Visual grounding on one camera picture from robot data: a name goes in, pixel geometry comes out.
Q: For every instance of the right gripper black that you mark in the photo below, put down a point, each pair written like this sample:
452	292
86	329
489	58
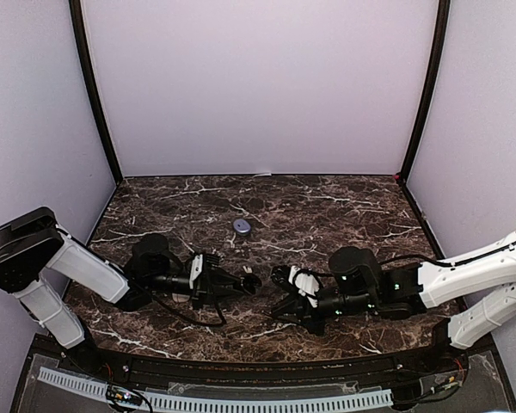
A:
301	308

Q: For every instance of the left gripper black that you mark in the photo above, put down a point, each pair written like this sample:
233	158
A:
213	295

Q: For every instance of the black earbud charging case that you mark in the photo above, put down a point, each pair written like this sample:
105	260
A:
250	283

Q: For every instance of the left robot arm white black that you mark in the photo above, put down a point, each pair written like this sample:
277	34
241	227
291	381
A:
36	241

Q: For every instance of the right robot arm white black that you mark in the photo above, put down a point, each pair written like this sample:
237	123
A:
363	285

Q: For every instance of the beige earbud charging case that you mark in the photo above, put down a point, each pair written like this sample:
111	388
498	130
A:
180	298

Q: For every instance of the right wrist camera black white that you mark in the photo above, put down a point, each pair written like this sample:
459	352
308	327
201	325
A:
297	281

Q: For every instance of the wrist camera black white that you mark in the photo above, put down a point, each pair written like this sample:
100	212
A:
198	264
297	281

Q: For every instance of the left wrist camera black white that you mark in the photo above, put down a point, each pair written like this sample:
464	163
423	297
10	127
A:
198	264

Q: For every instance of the black front table rail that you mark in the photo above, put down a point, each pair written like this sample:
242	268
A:
379	369

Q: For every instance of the left circuit board with wires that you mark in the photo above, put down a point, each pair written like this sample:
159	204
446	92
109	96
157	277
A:
118	395

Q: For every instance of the circuit board with wires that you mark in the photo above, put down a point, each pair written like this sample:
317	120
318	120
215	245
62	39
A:
446	384
118	395

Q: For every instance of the right circuit board with wires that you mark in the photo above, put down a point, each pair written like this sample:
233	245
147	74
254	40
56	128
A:
446	384

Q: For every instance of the black frame post left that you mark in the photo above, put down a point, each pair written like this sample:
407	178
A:
85	61

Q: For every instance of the black frame post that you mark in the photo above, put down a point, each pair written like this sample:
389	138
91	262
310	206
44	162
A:
85	61
435	56

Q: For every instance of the black frame post right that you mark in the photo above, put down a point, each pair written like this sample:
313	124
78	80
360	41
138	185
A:
435	56

